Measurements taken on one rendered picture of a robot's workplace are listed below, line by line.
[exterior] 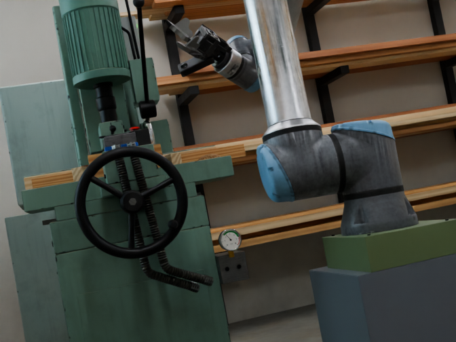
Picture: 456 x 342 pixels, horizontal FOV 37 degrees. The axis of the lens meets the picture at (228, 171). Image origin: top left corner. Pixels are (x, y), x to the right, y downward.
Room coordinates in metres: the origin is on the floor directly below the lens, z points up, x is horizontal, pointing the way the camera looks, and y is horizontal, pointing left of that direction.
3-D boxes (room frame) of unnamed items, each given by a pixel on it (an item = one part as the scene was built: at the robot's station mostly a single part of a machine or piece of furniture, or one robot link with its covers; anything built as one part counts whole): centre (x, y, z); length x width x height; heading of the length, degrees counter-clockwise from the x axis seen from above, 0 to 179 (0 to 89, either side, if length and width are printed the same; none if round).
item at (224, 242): (1.93, 0.03, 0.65); 0.06 x 0.04 x 0.08; 103
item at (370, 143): (1.70, -0.34, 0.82); 0.17 x 0.15 x 0.18; 97
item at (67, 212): (2.02, 0.32, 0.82); 0.40 x 0.21 x 0.04; 103
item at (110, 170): (1.89, 0.27, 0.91); 0.15 x 0.14 x 0.09; 103
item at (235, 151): (2.09, 0.26, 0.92); 0.66 x 0.02 x 0.04; 103
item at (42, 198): (1.98, 0.29, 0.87); 0.61 x 0.30 x 0.06; 103
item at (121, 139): (1.89, 0.26, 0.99); 0.13 x 0.11 x 0.06; 103
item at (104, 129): (2.10, 0.33, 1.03); 0.14 x 0.07 x 0.09; 13
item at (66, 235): (2.20, 0.36, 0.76); 0.57 x 0.45 x 0.09; 13
